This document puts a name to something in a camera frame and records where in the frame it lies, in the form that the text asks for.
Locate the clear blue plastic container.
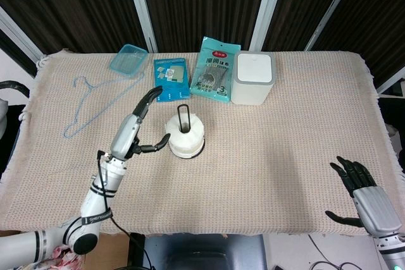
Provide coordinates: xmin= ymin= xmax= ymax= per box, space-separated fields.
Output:
xmin=109 ymin=44 xmax=149 ymax=79

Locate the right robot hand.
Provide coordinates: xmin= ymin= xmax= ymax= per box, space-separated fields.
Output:
xmin=325 ymin=156 xmax=402 ymax=238

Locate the tissue pack with print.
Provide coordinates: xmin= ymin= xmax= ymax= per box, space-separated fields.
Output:
xmin=40 ymin=244 xmax=84 ymax=270

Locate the light blue wire hanger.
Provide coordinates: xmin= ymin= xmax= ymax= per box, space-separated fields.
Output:
xmin=64 ymin=71 xmax=146 ymax=139

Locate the beige woven table cloth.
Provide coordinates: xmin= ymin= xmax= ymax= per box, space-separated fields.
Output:
xmin=0 ymin=49 xmax=405 ymax=236

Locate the brown cardboard box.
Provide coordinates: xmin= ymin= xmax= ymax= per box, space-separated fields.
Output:
xmin=77 ymin=233 xmax=131 ymax=270

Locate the blue flat product package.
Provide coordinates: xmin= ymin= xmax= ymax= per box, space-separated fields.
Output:
xmin=153 ymin=58 xmax=191 ymax=104

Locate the black cable on floor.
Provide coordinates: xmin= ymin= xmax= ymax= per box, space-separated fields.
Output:
xmin=308 ymin=234 xmax=370 ymax=270

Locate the teal steel wool package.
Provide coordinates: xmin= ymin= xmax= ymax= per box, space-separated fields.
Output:
xmin=189 ymin=36 xmax=242 ymax=104

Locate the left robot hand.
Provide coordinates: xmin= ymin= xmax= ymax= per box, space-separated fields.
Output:
xmin=109 ymin=85 xmax=171 ymax=161

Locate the black chair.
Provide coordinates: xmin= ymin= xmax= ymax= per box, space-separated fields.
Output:
xmin=139 ymin=233 xmax=268 ymax=270

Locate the white toilet paper roll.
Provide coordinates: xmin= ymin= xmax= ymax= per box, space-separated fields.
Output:
xmin=165 ymin=111 xmax=205 ymax=158

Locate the black wire roll holder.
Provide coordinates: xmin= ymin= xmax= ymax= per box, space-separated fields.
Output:
xmin=171 ymin=104 xmax=206 ymax=159

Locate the white square trash bin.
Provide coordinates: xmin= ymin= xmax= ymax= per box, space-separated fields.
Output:
xmin=230 ymin=51 xmax=275 ymax=106

